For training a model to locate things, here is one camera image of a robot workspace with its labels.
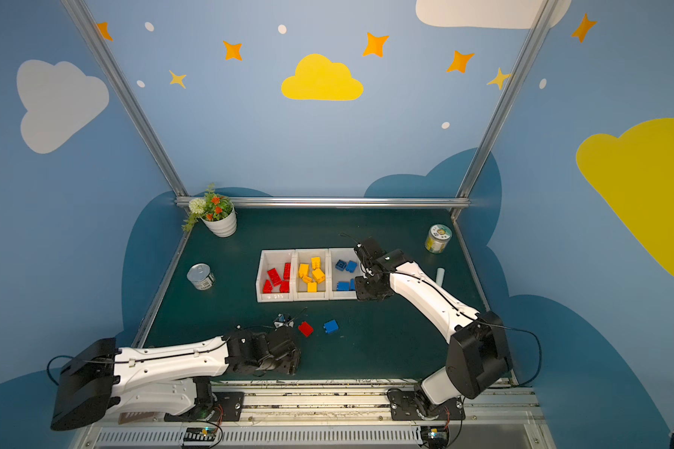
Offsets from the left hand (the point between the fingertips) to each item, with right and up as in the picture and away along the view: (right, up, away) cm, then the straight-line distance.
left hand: (294, 357), depth 80 cm
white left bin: (-11, +27, +23) cm, 37 cm away
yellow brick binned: (+4, +26, +21) cm, 34 cm away
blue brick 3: (+10, +6, +9) cm, 15 cm away
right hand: (+22, +19, +4) cm, 29 cm away
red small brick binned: (-12, +17, +16) cm, 27 cm away
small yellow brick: (+2, +20, +18) cm, 27 cm away
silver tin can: (-36, +22, +16) cm, 45 cm away
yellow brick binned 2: (+3, +17, +16) cm, 24 cm away
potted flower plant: (-33, +44, +24) cm, 60 cm away
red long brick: (-10, +21, +19) cm, 30 cm away
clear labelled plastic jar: (+51, +35, +24) cm, 66 cm away
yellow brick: (0, +23, +19) cm, 30 cm away
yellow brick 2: (+6, +21, +19) cm, 29 cm away
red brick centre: (-6, +18, +16) cm, 25 cm away
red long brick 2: (-5, +23, +18) cm, 30 cm away
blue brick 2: (+18, +18, +19) cm, 31 cm away
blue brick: (+14, +25, +22) cm, 36 cm away
